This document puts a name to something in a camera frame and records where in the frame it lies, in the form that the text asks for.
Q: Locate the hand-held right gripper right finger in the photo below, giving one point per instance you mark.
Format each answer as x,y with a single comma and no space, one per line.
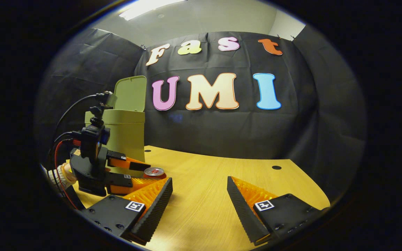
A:
244,209

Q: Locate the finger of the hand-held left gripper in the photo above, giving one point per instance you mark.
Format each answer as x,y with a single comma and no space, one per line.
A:
120,186
124,161

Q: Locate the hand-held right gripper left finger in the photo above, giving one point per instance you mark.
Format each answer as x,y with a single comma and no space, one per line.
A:
155,209

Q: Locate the green desktop garbage bin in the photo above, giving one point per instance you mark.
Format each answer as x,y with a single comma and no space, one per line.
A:
127,129

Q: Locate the red pop can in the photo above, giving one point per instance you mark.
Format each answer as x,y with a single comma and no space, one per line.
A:
154,172

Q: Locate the wooden desktop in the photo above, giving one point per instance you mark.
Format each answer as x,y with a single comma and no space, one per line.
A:
204,195

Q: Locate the black backdrop cloth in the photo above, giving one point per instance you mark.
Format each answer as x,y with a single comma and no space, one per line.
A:
239,132

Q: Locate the ceiling light panel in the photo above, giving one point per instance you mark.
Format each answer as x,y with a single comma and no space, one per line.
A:
145,7

